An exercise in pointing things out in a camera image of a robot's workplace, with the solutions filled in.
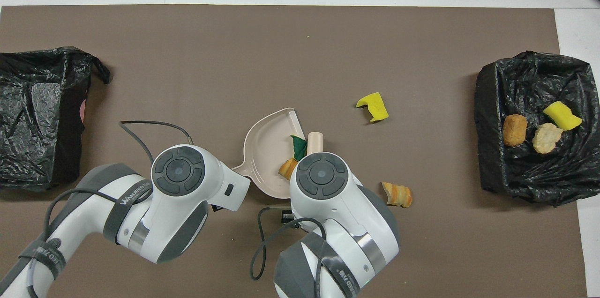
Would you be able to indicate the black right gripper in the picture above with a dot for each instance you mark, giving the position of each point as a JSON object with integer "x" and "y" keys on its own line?
{"x": 286, "y": 216}

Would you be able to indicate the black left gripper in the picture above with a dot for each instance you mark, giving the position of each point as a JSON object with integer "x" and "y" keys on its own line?
{"x": 216, "y": 207}

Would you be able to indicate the striped croissant bread piece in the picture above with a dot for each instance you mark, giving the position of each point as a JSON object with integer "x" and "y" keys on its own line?
{"x": 288, "y": 168}

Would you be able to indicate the small green yellow sponge piece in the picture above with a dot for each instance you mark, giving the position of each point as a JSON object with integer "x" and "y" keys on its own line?
{"x": 298, "y": 146}

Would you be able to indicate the beige plastic dustpan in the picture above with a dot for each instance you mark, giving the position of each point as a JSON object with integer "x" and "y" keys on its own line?
{"x": 267, "y": 148}

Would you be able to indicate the beige brush black bristles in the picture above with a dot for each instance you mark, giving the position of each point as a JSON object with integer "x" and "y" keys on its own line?
{"x": 315, "y": 142}

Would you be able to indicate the brown bread roll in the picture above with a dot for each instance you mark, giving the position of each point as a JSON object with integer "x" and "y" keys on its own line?
{"x": 514, "y": 130}

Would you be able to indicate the pale bread chunk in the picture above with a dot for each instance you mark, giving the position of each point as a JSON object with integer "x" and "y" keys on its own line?
{"x": 546, "y": 138}

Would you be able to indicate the yellow sponge green backing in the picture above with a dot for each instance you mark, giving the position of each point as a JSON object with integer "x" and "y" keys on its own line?
{"x": 562, "y": 116}

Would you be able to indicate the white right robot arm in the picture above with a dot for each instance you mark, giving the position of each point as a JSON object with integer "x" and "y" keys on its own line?
{"x": 337, "y": 223}

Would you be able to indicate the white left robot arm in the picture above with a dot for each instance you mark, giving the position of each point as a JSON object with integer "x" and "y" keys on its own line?
{"x": 178, "y": 223}

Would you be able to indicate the black bag bin pink spot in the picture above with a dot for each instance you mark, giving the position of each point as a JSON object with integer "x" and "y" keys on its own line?
{"x": 33, "y": 115}

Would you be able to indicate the black bag lined bin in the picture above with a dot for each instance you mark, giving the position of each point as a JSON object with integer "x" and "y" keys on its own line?
{"x": 529, "y": 176}

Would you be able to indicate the small striped bread piece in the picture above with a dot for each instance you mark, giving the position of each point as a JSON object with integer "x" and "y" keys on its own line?
{"x": 397, "y": 194}

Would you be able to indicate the brown table mat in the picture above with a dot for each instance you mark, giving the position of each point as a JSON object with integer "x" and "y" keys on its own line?
{"x": 262, "y": 68}

